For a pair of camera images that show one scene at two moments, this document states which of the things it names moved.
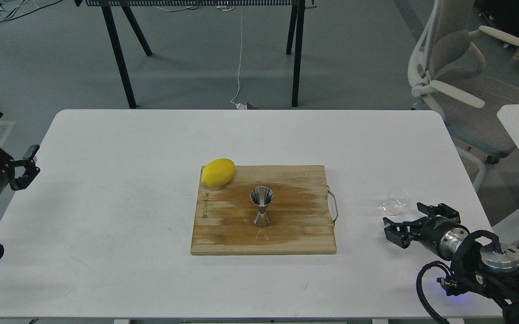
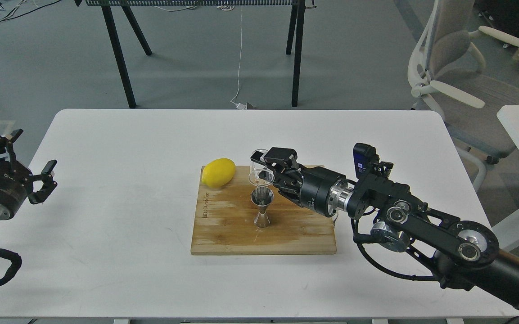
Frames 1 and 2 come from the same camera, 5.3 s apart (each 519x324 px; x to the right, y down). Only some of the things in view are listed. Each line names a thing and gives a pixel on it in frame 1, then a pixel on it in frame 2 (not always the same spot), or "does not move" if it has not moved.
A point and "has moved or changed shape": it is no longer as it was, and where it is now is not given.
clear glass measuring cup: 396,198 has moved or changed shape
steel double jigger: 261,196 does not move
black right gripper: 440,234 → 318,188
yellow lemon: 218,173 does not move
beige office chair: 446,63 does not move
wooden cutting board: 299,213 does not move
